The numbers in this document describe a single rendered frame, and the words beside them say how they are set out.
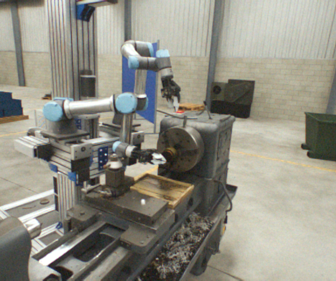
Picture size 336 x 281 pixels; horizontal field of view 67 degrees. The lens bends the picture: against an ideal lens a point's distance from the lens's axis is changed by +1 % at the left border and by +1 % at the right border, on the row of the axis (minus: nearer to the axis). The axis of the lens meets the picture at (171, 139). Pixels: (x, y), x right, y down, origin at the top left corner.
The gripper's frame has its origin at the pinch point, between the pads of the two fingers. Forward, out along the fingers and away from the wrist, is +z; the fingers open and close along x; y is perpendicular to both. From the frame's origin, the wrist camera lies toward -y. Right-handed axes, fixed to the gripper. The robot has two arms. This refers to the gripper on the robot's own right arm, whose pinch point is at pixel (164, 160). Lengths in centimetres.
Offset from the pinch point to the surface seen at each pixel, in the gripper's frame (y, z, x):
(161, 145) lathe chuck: -22.6, -15.5, 1.8
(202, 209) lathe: -41, 18, -42
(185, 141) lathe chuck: -22.2, 1.9, 8.9
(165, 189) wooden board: -3.1, 2.6, -19.1
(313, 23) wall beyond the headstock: -998, 32, 333
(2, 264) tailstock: 94, 4, -7
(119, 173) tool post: 32.4, -7.4, -1.8
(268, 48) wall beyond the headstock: -1008, -104, 237
